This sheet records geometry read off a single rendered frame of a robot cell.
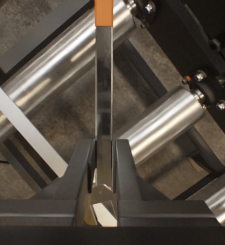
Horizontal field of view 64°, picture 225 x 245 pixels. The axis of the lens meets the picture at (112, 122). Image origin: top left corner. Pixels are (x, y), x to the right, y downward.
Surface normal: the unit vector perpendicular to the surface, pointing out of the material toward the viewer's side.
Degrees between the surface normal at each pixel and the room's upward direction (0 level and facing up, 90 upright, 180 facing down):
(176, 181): 0
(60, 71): 31
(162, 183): 0
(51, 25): 0
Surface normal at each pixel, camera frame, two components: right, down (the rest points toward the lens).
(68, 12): -0.04, 0.10
